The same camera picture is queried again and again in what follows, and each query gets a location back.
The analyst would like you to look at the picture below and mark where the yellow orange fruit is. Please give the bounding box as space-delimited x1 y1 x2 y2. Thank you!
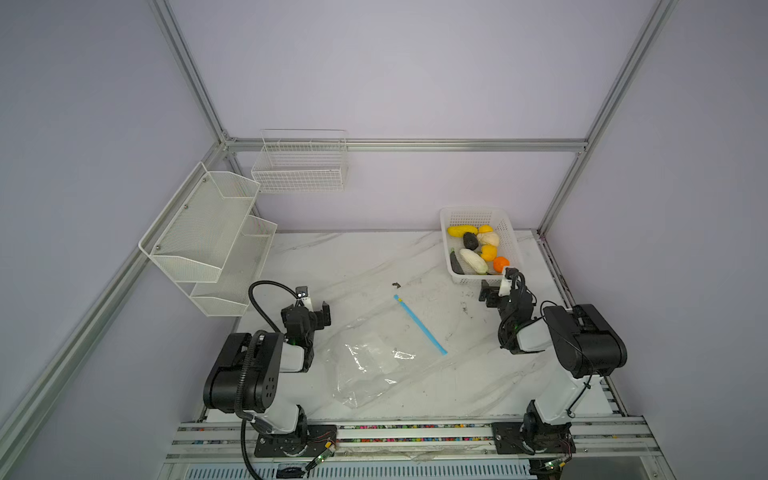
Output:
480 244 498 262

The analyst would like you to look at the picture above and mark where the beige potato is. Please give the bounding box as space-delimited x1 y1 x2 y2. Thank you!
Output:
477 231 500 248

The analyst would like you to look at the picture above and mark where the clear zip top bag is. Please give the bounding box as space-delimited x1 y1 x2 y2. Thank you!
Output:
323 294 448 409

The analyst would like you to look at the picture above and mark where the black round food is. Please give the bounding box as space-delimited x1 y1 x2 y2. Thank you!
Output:
462 232 480 251

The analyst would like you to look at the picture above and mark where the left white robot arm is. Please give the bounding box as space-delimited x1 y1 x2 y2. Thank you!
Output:
203 302 332 440

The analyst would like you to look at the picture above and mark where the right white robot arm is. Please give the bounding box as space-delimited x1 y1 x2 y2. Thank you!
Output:
479 278 628 429

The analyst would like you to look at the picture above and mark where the orange tangerine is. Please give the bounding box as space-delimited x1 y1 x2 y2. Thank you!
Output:
493 256 511 274

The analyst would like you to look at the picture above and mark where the white radish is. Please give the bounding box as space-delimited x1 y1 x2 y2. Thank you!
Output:
459 248 489 275

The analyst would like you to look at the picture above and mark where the yellow corn cob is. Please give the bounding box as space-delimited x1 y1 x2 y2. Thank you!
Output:
446 225 478 238

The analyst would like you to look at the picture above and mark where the white mesh two-tier shelf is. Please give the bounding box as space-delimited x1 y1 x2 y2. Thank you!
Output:
138 163 277 317

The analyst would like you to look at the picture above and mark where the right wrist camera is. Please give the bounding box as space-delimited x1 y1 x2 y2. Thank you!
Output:
499 266 520 297

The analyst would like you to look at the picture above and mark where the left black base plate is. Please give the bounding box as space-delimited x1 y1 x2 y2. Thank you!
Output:
253 424 338 459

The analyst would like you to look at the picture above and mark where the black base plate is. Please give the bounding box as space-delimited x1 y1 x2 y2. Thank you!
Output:
491 422 576 455
253 424 338 459

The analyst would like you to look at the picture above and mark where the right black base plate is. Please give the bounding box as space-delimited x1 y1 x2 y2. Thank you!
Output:
491 422 576 455

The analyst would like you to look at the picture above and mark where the white wire wall basket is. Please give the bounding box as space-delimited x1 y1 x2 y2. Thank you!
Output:
251 129 348 194

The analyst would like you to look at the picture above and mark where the aluminium front rail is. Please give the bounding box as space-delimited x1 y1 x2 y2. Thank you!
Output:
158 416 675 479

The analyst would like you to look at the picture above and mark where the aluminium frame back bar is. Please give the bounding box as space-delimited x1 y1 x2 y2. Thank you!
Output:
226 138 588 153

